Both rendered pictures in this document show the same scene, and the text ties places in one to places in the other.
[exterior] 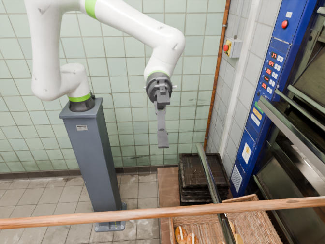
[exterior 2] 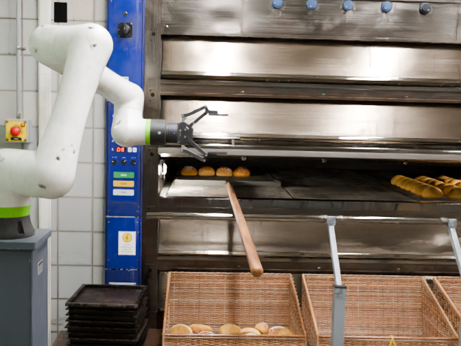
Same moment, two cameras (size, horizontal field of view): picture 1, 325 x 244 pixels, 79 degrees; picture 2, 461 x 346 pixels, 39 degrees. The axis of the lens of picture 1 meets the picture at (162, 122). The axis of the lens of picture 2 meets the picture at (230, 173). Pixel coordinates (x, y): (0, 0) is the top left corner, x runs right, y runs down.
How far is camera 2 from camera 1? 2.38 m
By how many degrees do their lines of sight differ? 86
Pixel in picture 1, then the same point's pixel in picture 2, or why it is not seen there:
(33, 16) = (103, 64)
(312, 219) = (228, 225)
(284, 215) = (212, 247)
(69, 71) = not seen: hidden behind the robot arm
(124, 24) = (109, 78)
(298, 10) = (135, 75)
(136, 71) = not seen: outside the picture
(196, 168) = (104, 299)
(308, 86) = not seen: hidden behind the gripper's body
